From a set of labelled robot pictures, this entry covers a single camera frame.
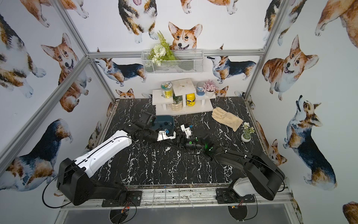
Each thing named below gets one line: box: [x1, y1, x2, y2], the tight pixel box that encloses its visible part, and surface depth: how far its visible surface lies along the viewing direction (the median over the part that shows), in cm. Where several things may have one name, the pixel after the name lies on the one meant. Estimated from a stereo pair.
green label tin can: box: [160, 82, 173, 99], surface depth 99 cm
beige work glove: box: [211, 106, 244, 133], surface depth 109 cm
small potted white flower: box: [240, 121, 255, 143], surface depth 94 cm
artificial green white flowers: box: [141, 30, 187, 75], surface depth 85 cm
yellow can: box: [185, 92, 196, 107], surface depth 112 cm
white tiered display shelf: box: [151, 77, 217, 116], surface depth 111 cm
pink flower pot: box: [203, 79, 219, 98], surface depth 97 cm
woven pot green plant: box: [171, 93, 183, 112], surface depth 112 cm
